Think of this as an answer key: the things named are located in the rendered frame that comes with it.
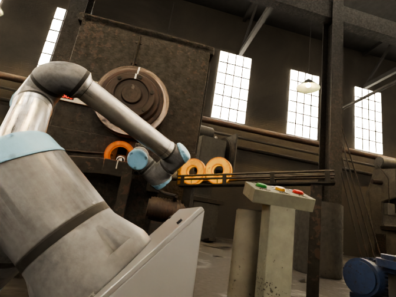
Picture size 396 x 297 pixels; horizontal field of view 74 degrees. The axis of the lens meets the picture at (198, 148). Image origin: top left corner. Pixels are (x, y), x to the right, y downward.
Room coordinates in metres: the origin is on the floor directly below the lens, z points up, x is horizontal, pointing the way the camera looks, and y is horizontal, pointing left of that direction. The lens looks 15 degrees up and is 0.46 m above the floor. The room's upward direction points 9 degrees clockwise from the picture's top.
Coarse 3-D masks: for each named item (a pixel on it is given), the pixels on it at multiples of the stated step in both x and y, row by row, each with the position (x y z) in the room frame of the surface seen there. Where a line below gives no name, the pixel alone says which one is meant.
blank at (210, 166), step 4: (212, 160) 1.45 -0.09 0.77; (216, 160) 1.44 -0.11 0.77; (220, 160) 1.43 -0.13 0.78; (224, 160) 1.42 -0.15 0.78; (208, 164) 1.45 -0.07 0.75; (212, 164) 1.44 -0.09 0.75; (216, 164) 1.44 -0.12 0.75; (220, 164) 1.42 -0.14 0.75; (224, 164) 1.42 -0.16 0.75; (228, 164) 1.41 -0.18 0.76; (208, 168) 1.45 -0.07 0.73; (212, 168) 1.44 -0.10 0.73; (224, 168) 1.41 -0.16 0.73; (228, 168) 1.40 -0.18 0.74; (204, 172) 1.46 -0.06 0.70; (208, 172) 1.45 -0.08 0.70; (212, 172) 1.45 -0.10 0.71; (224, 172) 1.41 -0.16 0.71; (228, 172) 1.40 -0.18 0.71; (208, 176) 1.45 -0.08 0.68; (212, 176) 1.44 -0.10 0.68; (216, 176) 1.43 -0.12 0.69; (220, 176) 1.42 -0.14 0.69; (228, 176) 1.40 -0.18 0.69; (208, 180) 1.45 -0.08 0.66; (212, 180) 1.44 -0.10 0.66; (216, 180) 1.43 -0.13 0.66; (220, 180) 1.42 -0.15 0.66; (228, 180) 1.43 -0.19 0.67
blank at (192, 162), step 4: (192, 160) 1.50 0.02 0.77; (196, 160) 1.49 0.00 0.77; (184, 164) 1.52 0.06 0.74; (188, 164) 1.51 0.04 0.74; (192, 164) 1.50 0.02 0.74; (196, 164) 1.49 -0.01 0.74; (200, 164) 1.47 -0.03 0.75; (184, 168) 1.52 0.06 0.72; (188, 168) 1.51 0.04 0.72; (200, 168) 1.47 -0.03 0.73; (204, 168) 1.47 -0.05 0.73; (180, 172) 1.53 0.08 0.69; (184, 172) 1.51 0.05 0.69; (188, 172) 1.52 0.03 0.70; (200, 172) 1.47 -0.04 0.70; (196, 176) 1.48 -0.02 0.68; (200, 176) 1.47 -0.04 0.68; (204, 176) 1.48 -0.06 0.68; (184, 180) 1.51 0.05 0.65; (188, 180) 1.50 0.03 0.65; (192, 180) 1.49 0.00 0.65; (196, 180) 1.48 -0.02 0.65; (200, 180) 1.47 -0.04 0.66
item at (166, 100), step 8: (112, 72) 1.54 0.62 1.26; (152, 72) 1.58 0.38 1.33; (104, 80) 1.54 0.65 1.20; (160, 80) 1.59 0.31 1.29; (168, 96) 1.61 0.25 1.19; (168, 104) 1.61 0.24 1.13; (96, 112) 1.54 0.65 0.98; (104, 120) 1.55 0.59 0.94; (160, 120) 1.60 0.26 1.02; (112, 128) 1.56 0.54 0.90
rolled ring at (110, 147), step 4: (112, 144) 1.58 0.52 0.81; (116, 144) 1.58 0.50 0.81; (120, 144) 1.58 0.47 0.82; (124, 144) 1.59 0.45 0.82; (128, 144) 1.59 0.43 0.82; (108, 148) 1.57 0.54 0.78; (112, 148) 1.58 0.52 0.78; (128, 148) 1.59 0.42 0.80; (132, 148) 1.60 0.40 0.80; (104, 152) 1.57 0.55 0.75; (108, 152) 1.58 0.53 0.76; (104, 156) 1.57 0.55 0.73; (108, 156) 1.58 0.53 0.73
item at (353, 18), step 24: (72, 0) 3.79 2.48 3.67; (264, 0) 4.51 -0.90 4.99; (288, 0) 4.52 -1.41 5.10; (312, 0) 4.62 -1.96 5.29; (336, 0) 4.67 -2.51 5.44; (72, 24) 3.81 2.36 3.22; (336, 24) 4.67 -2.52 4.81; (360, 24) 4.82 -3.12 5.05; (384, 24) 4.93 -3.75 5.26; (72, 48) 3.83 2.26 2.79; (336, 48) 4.67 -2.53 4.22; (336, 72) 4.67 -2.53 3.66; (336, 96) 4.67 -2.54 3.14; (336, 120) 4.67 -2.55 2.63; (336, 144) 4.67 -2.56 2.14; (336, 168) 4.68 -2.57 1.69; (336, 192) 4.68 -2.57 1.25
